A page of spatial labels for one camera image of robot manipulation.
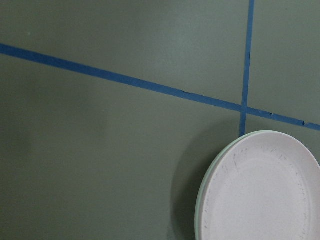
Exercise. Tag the pink plate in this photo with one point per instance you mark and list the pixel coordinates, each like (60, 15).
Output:
(273, 194)

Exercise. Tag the light green plate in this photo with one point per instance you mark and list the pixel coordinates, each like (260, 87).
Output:
(212, 182)

